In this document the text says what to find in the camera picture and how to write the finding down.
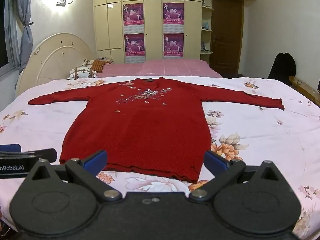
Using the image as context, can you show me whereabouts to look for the purple wall poster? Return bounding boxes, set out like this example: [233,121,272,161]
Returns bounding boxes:
[163,2,185,33]
[124,33,146,63]
[163,33,185,60]
[122,3,145,34]

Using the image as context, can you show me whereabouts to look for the cream arched headboard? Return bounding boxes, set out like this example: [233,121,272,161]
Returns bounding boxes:
[15,32,97,98]

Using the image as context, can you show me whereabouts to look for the brown wooden door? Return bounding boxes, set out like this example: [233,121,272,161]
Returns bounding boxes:
[209,0,244,76]

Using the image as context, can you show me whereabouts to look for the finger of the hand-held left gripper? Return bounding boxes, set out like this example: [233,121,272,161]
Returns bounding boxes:
[24,148,58,163]
[0,144,21,153]

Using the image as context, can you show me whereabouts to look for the wooden furniture frame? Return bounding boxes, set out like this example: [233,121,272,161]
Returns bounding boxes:
[289,76,320,105]

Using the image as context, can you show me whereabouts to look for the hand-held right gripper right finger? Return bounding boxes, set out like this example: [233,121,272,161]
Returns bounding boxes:
[189,150,292,202]

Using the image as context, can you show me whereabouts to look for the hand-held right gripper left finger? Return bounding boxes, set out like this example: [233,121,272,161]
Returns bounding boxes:
[25,149,123,203]

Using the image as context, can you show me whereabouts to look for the red knitted sweater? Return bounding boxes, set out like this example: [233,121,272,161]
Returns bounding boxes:
[28,77,285,183]

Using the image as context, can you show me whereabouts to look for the white floral blanket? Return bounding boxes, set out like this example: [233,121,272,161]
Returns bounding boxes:
[0,76,320,240]

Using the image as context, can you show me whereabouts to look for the grey curtain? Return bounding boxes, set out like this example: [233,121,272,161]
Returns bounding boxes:
[15,0,35,68]

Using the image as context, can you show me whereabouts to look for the white patterned pillow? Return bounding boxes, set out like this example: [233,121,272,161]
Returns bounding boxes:
[67,66,97,80]

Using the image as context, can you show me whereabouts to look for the cream corner shelf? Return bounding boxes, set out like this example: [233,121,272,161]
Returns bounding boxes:
[201,0,214,55]

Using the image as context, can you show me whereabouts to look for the pink bed sheet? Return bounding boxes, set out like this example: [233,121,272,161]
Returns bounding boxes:
[96,59,224,78]

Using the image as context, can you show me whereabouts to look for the orange striped pillow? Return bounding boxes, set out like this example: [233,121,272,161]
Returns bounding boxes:
[91,59,112,72]

